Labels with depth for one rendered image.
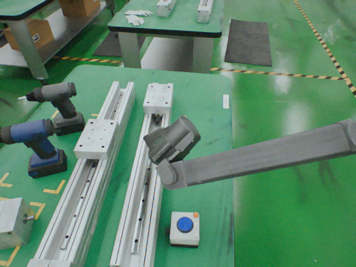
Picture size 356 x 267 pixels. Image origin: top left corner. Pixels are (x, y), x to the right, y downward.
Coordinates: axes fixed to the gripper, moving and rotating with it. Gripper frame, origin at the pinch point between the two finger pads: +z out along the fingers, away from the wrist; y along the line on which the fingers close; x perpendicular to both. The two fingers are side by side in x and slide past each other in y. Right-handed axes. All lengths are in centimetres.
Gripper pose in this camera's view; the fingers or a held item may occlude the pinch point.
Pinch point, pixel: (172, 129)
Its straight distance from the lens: 74.5
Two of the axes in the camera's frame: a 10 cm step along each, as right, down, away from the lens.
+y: -8.7, 4.2, 2.7
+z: 1.3, -3.2, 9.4
